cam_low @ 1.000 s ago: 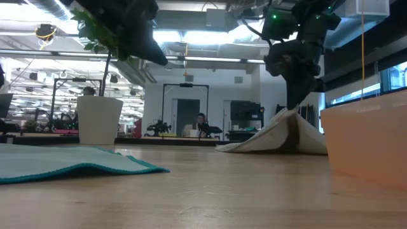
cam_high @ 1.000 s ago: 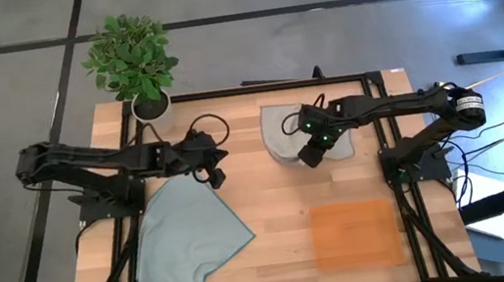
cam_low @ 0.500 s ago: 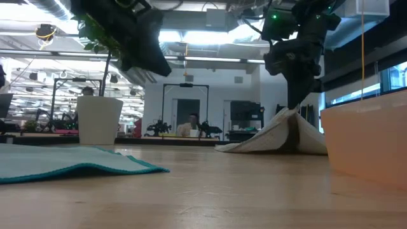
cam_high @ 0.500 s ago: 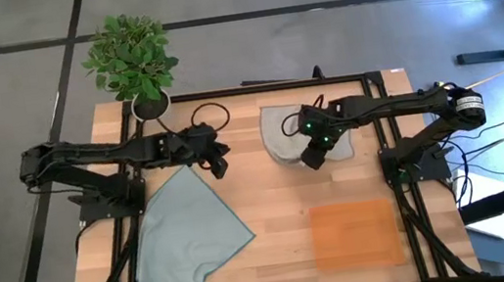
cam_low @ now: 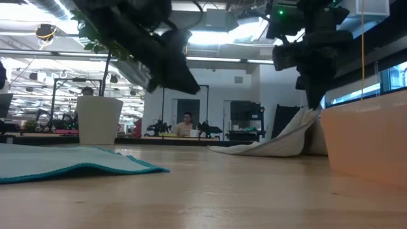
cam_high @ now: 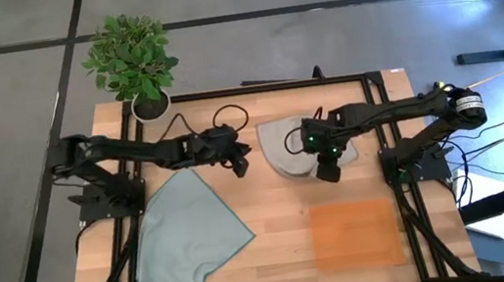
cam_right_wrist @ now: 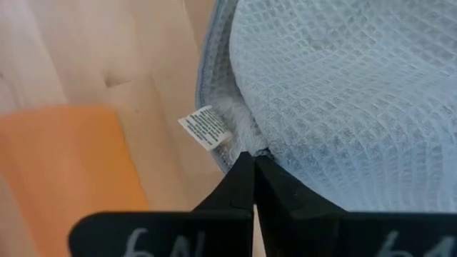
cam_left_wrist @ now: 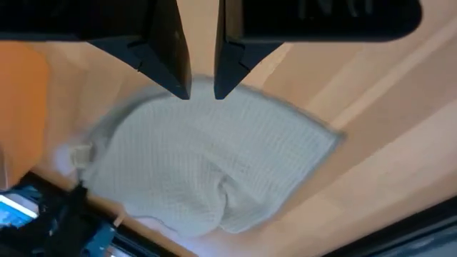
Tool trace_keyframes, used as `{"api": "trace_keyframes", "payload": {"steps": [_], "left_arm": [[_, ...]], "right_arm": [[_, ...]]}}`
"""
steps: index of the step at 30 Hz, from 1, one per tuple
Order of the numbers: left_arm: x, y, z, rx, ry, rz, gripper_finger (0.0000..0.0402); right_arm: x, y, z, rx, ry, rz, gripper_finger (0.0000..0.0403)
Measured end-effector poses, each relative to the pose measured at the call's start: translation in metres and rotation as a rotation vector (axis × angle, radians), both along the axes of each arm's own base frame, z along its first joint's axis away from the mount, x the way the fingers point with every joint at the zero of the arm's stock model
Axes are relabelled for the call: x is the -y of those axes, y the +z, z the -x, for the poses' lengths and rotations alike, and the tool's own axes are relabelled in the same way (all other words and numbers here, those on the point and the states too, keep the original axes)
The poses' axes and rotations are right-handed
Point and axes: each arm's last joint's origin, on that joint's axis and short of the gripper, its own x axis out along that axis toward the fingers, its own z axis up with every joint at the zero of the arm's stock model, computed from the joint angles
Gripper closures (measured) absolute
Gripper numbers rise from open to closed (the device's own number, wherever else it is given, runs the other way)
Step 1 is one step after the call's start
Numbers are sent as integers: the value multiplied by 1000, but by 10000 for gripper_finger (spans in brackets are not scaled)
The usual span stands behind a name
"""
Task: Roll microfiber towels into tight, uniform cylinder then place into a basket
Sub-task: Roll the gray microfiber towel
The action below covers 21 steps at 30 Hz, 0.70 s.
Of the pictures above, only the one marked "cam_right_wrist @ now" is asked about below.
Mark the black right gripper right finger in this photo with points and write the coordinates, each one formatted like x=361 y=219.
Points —
x=303 y=232

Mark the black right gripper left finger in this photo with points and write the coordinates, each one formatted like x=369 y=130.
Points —
x=221 y=232

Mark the grey waffle weave towel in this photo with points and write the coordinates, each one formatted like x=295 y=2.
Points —
x=339 y=107

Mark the translucent orange plastic basket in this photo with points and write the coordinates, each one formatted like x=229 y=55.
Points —
x=64 y=160

